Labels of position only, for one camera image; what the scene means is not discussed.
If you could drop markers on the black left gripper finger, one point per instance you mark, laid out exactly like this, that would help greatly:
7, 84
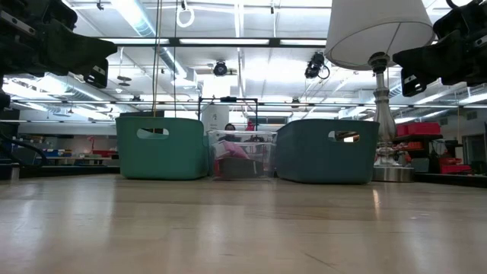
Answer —
97, 74
80, 49

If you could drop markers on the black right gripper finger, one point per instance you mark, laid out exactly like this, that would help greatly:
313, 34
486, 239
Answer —
431, 59
412, 86

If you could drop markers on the large red storage bin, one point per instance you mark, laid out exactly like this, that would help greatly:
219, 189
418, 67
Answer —
418, 129

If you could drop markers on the white shade table lamp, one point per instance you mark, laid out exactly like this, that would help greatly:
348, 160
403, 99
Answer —
365, 30

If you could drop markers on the small red storage bin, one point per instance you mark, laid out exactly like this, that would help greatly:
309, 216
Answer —
454, 168

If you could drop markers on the light teal plastic bin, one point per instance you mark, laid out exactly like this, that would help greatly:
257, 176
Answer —
182, 156

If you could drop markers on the white numbered sign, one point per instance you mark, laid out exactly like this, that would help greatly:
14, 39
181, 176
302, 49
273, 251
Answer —
215, 116

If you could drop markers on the dark teal plastic bin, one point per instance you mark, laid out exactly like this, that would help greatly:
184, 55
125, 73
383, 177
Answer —
304, 156

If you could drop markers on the thin black rectangular stand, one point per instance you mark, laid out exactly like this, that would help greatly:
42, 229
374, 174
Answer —
228, 99

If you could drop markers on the person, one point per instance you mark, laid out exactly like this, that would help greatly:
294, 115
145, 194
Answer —
230, 126

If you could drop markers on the clear plastic bin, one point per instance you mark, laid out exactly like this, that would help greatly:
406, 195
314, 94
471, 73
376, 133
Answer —
266, 148

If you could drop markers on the round black overhead camera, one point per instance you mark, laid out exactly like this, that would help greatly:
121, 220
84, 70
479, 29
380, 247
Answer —
220, 69

